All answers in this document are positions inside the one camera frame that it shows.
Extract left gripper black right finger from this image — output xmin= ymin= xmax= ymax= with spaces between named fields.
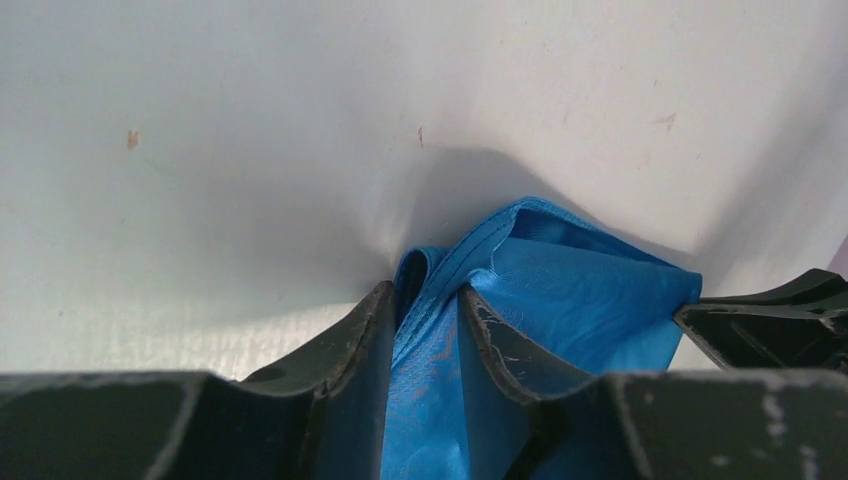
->
xmin=459 ymin=286 xmax=847 ymax=479

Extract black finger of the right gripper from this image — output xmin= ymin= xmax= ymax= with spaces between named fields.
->
xmin=674 ymin=269 xmax=847 ymax=373

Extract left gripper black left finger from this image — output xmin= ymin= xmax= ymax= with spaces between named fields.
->
xmin=1 ymin=281 xmax=395 ymax=479

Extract blue cloth napkin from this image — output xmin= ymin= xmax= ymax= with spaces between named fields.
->
xmin=381 ymin=197 xmax=702 ymax=479

